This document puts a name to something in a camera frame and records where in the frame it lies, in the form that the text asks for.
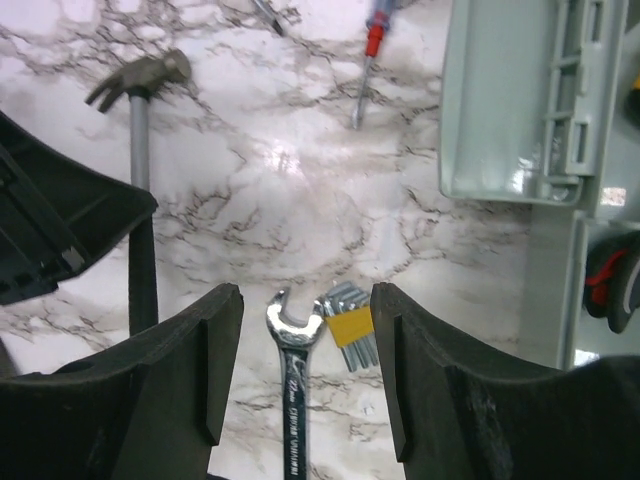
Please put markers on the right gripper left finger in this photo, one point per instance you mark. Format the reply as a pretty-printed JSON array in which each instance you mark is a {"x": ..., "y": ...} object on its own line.
[{"x": 149, "y": 407}]

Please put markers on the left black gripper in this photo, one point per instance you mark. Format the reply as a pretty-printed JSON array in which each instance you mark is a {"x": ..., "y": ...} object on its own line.
[{"x": 58, "y": 217}]

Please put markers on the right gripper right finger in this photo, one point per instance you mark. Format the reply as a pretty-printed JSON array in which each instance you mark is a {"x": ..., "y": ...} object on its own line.
[{"x": 462, "y": 409}]

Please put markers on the claw hammer black handle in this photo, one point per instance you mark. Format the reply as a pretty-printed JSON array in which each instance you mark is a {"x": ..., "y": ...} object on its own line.
[{"x": 140, "y": 80}]

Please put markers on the red black utility knife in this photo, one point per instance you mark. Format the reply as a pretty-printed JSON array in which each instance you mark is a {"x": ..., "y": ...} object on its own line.
[{"x": 611, "y": 287}]

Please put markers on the small red blue screwdriver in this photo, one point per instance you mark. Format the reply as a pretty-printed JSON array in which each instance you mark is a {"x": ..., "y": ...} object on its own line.
[{"x": 377, "y": 24}]

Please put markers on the yellow handle tool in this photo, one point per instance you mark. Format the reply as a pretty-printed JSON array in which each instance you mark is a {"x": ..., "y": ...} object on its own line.
[{"x": 635, "y": 86}]

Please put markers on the yellow hex key set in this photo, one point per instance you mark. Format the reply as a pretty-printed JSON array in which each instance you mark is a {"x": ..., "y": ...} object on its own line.
[{"x": 348, "y": 316}]

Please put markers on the silver open-end wrench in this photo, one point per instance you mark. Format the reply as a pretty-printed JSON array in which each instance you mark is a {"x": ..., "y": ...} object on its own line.
[{"x": 295, "y": 343}]

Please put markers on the yellow black screwdriver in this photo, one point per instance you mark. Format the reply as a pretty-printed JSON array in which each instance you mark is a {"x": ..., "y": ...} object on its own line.
[{"x": 269, "y": 16}]

